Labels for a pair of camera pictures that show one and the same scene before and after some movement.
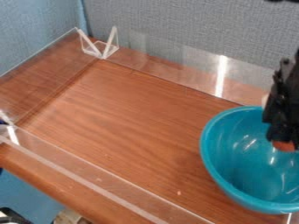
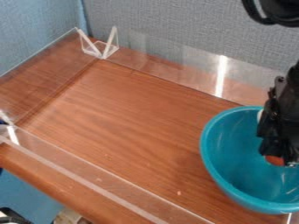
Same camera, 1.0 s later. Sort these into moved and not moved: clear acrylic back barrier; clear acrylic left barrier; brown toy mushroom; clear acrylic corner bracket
Moved: brown toy mushroom
Not moved: clear acrylic back barrier; clear acrylic corner bracket; clear acrylic left barrier
